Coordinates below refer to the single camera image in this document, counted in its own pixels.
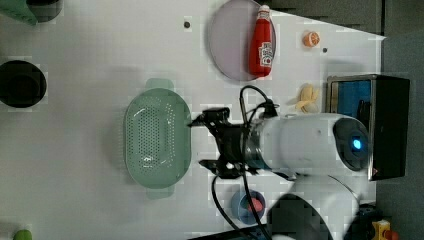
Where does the black toaster oven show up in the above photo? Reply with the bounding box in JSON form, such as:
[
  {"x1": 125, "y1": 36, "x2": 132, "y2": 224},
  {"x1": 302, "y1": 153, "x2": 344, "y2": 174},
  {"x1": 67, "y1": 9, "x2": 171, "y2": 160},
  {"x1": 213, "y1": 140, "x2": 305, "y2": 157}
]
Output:
[{"x1": 325, "y1": 74, "x2": 410, "y2": 181}]

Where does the peeled yellow banana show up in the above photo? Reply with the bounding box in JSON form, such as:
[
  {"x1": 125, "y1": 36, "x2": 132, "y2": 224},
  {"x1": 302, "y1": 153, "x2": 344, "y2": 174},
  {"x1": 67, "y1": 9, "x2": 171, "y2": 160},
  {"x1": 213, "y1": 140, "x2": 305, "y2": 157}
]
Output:
[{"x1": 288, "y1": 84, "x2": 320, "y2": 114}]

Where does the orange slice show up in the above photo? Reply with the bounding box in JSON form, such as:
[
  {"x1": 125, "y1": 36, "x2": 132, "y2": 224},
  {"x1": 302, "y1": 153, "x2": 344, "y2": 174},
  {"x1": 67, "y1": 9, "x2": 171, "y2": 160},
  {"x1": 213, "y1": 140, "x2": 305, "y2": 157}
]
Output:
[{"x1": 302, "y1": 31, "x2": 320, "y2": 48}]

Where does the red fruit in bowl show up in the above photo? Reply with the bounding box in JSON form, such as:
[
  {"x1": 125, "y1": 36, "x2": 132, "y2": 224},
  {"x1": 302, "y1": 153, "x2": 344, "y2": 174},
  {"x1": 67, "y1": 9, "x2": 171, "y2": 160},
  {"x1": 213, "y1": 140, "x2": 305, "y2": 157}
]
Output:
[{"x1": 247, "y1": 198, "x2": 264, "y2": 212}]

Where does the large black cylinder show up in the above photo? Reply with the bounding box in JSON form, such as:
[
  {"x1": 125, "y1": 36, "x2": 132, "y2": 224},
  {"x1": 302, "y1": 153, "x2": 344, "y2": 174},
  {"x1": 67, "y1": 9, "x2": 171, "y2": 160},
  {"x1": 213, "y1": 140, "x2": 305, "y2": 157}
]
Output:
[{"x1": 0, "y1": 60, "x2": 47, "y2": 108}]

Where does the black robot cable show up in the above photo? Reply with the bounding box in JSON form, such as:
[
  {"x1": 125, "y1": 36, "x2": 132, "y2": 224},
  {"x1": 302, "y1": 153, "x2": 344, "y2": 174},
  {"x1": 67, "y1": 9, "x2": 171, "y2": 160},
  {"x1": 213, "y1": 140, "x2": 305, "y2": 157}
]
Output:
[{"x1": 210, "y1": 84, "x2": 280, "y2": 240}]

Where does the grey round plate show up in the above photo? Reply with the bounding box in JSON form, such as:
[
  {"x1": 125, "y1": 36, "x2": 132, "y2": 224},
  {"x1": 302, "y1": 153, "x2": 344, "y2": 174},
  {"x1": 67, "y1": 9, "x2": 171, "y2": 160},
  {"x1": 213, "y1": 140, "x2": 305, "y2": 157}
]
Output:
[{"x1": 208, "y1": 0, "x2": 276, "y2": 81}]

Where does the green tape strip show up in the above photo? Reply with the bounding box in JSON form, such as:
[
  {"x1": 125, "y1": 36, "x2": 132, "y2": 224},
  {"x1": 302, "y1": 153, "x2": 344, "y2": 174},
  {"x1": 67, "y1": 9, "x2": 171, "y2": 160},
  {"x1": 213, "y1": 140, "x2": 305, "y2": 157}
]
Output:
[{"x1": 0, "y1": 0, "x2": 37, "y2": 25}]

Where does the green oval strainer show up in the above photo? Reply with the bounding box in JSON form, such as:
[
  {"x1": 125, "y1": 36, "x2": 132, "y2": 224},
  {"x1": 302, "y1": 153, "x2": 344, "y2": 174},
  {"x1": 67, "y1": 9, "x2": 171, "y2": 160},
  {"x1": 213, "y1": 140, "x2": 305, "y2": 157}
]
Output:
[{"x1": 124, "y1": 78, "x2": 191, "y2": 199}]

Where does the red ketchup bottle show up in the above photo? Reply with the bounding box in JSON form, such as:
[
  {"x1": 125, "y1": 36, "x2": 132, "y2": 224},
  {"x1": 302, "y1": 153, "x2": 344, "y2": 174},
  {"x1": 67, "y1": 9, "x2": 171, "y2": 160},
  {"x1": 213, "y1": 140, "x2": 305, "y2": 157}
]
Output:
[{"x1": 248, "y1": 5, "x2": 274, "y2": 78}]

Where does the blue bowl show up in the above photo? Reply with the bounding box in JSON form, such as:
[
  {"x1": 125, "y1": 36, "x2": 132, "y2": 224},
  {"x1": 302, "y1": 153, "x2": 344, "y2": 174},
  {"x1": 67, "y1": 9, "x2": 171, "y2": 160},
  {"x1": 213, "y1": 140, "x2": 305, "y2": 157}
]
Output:
[{"x1": 231, "y1": 190, "x2": 266, "y2": 225}]

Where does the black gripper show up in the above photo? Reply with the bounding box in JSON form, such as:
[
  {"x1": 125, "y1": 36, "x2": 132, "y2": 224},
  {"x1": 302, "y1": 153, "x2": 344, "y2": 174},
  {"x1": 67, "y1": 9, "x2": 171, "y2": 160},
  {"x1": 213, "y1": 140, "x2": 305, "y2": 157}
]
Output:
[{"x1": 188, "y1": 107, "x2": 249, "y2": 179}]

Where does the small black cylinder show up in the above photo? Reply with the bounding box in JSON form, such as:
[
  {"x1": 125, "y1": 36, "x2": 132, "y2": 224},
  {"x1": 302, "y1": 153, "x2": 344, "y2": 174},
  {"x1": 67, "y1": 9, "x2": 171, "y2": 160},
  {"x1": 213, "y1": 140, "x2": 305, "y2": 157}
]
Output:
[{"x1": 26, "y1": 0, "x2": 64, "y2": 23}]

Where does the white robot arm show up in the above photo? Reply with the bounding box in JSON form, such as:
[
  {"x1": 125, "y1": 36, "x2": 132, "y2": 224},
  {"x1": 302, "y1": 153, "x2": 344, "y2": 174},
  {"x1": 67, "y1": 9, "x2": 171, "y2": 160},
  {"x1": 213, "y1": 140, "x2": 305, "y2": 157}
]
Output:
[{"x1": 189, "y1": 108, "x2": 370, "y2": 240}]

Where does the green fruit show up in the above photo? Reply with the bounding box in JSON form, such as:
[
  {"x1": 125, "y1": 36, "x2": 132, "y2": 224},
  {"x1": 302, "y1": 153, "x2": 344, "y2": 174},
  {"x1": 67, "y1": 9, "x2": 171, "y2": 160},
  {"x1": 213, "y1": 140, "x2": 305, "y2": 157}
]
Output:
[{"x1": 13, "y1": 229, "x2": 33, "y2": 240}]

